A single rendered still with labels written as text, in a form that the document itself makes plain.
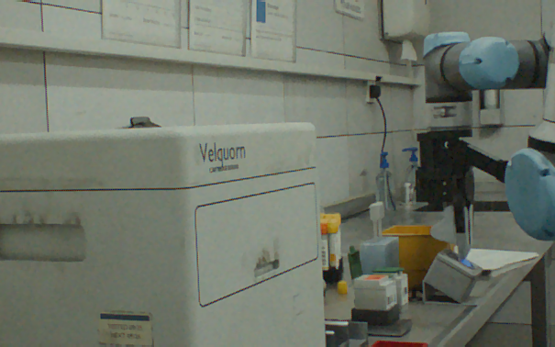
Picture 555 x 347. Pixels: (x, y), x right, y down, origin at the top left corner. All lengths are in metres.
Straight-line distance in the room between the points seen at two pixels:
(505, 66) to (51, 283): 0.83
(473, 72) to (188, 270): 0.78
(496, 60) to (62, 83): 0.74
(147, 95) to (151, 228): 1.19
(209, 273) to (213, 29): 1.46
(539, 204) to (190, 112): 1.04
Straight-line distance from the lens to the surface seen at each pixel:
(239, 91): 2.24
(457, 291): 1.49
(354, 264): 1.32
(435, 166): 1.50
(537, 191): 1.16
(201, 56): 1.99
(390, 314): 1.30
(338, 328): 1.06
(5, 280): 0.77
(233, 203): 0.74
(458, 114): 1.47
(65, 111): 1.63
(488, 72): 1.36
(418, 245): 1.61
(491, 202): 3.35
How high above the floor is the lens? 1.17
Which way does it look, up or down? 3 degrees down
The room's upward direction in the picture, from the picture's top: 2 degrees counter-clockwise
